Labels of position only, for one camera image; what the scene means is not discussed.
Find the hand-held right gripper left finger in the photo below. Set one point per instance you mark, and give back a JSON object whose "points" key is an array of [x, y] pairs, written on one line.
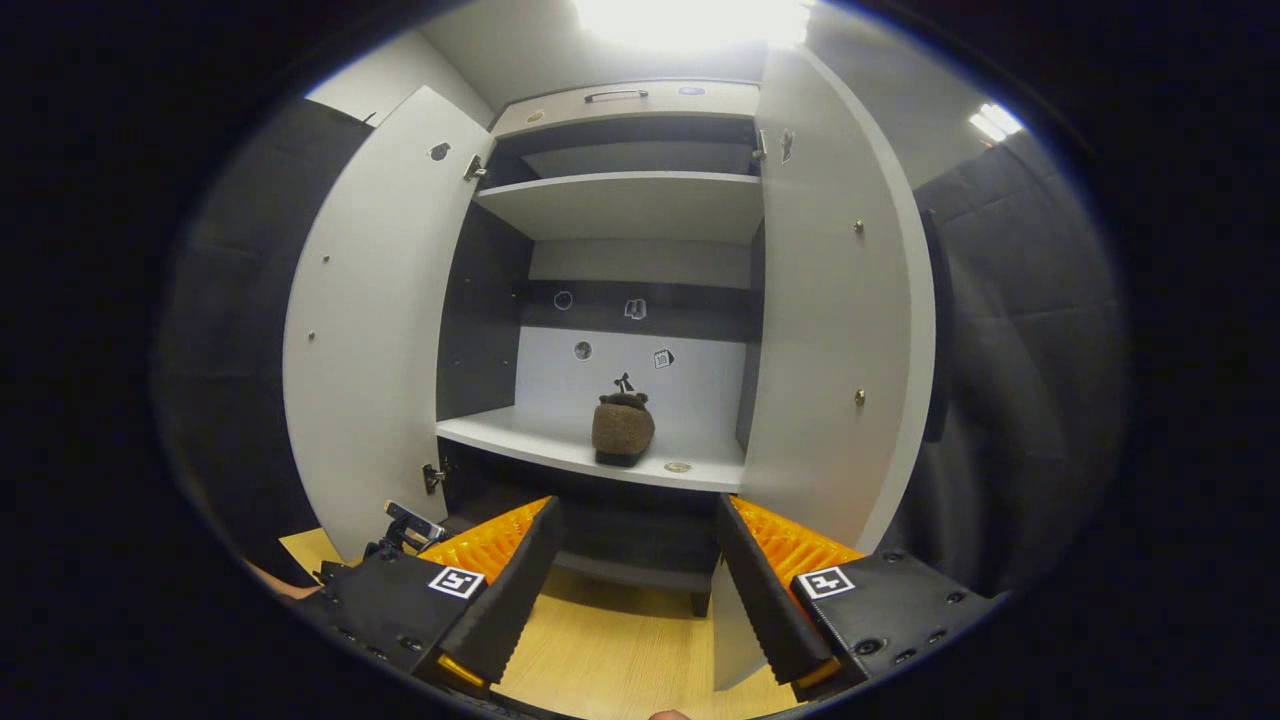
{"points": [[515, 590]]}

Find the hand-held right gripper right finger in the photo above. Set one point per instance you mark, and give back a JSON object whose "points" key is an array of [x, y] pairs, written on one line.
{"points": [[760, 600]]}

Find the brown fuzzy shoe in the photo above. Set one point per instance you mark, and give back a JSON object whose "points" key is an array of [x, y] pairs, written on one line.
{"points": [[622, 430]]}

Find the grey cabinet door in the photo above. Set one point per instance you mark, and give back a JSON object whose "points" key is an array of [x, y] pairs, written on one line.
{"points": [[370, 330], [830, 350]]}

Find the black backdrop cloth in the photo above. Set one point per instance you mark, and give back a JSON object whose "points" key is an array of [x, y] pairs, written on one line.
{"points": [[1020, 350]]}

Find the narrow ceiling light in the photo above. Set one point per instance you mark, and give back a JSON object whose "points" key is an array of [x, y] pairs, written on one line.
{"points": [[995, 122]]}

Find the large ceiling light panel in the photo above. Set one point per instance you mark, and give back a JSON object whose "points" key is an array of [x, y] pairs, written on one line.
{"points": [[690, 20]]}

